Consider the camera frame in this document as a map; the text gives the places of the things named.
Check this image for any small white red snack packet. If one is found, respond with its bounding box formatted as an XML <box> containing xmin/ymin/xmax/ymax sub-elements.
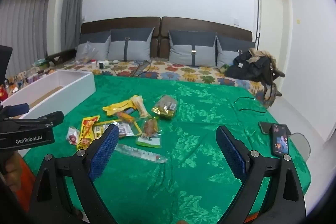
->
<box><xmin>66</xmin><ymin>127</ymin><xmax>79</xmax><ymax>145</ymax></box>

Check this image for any yellow chicken feet snack pack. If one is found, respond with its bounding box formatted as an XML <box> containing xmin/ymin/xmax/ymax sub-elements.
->
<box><xmin>76</xmin><ymin>115</ymin><xmax>100</xmax><ymax>150</ymax></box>

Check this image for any plain yellow snack pouch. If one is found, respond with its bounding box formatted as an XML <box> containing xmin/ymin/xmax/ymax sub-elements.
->
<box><xmin>102</xmin><ymin>100</ymin><xmax>136</xmax><ymax>116</ymax></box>

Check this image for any long clear grey snack stick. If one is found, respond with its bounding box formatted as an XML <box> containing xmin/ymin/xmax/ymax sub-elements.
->
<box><xmin>115</xmin><ymin>144</ymin><xmax>167</xmax><ymax>164</ymax></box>

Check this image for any clear yellow-edged peanut bag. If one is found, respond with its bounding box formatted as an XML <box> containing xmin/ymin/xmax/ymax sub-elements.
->
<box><xmin>92</xmin><ymin>119</ymin><xmax>142</xmax><ymax>138</ymax></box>

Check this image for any orange corn sausage packet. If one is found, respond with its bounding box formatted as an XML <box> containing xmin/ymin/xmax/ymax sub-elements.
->
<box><xmin>114</xmin><ymin>111</ymin><xmax>135</xmax><ymax>123</ymax></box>

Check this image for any orange blue sausage stick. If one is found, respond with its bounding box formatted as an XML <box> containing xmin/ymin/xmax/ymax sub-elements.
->
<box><xmin>124</xmin><ymin>107</ymin><xmax>137</xmax><ymax>114</ymax></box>

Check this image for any clear green brown meat pack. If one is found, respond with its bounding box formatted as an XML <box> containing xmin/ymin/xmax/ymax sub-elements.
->
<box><xmin>135</xmin><ymin>118</ymin><xmax>161</xmax><ymax>148</ymax></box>

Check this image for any clear beige biscuit packet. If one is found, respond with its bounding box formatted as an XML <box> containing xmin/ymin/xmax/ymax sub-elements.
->
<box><xmin>130</xmin><ymin>95</ymin><xmax>150</xmax><ymax>119</ymax></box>

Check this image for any person's left hand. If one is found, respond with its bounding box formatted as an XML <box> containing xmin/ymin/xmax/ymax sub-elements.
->
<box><xmin>1</xmin><ymin>151</ymin><xmax>22</xmax><ymax>193</ymax></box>

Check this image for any white storage box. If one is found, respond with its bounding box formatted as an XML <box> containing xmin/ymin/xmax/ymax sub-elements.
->
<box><xmin>2</xmin><ymin>70</ymin><xmax>96</xmax><ymax>119</ymax></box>

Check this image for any black smartphone lit screen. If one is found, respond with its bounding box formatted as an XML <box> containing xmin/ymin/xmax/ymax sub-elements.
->
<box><xmin>271</xmin><ymin>124</ymin><xmax>289</xmax><ymax>157</ymax></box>

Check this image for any far left grey cushion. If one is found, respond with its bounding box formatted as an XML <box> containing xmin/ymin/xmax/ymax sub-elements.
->
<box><xmin>75</xmin><ymin>31</ymin><xmax>110</xmax><ymax>61</ymax></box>

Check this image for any clear plastic bag on sofa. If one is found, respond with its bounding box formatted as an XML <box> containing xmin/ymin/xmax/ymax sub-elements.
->
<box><xmin>75</xmin><ymin>41</ymin><xmax>98</xmax><ymax>64</ymax></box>

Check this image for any white charger on sofa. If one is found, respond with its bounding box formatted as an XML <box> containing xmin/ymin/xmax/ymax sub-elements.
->
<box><xmin>97</xmin><ymin>60</ymin><xmax>109</xmax><ymax>69</ymax></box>

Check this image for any green floral tablecloth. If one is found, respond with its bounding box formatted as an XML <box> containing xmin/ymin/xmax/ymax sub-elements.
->
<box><xmin>23</xmin><ymin>74</ymin><xmax>312</xmax><ymax>224</ymax></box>

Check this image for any black jacket pile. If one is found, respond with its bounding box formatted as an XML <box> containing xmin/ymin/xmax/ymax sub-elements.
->
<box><xmin>223</xmin><ymin>48</ymin><xmax>285</xmax><ymax>108</ymax></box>

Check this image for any floral sofa cover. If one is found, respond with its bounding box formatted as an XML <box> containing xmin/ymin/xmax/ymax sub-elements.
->
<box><xmin>10</xmin><ymin>59</ymin><xmax>263</xmax><ymax>99</ymax></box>

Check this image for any gold green snack bag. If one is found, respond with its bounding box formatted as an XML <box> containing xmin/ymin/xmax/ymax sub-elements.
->
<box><xmin>151</xmin><ymin>95</ymin><xmax>178</xmax><ymax>119</ymax></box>

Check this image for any grey curtain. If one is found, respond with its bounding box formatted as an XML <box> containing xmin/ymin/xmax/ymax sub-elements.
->
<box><xmin>60</xmin><ymin>0</ymin><xmax>83</xmax><ymax>51</ymax></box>

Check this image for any far right grey cushion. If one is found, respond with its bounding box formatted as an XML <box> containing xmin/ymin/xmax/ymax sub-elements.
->
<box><xmin>217</xmin><ymin>35</ymin><xmax>255</xmax><ymax>69</ymax></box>

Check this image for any white door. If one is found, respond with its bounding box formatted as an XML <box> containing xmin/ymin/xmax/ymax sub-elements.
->
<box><xmin>256</xmin><ymin>0</ymin><xmax>285</xmax><ymax>57</ymax></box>

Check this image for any black cable on table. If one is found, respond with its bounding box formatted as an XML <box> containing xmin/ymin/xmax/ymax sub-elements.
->
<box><xmin>233</xmin><ymin>97</ymin><xmax>267</xmax><ymax>114</ymax></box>

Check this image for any grey cushion with strap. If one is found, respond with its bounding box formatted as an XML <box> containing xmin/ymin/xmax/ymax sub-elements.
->
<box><xmin>108</xmin><ymin>28</ymin><xmax>154</xmax><ymax>61</ymax></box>
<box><xmin>169</xmin><ymin>30</ymin><xmax>217</xmax><ymax>67</ymax></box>

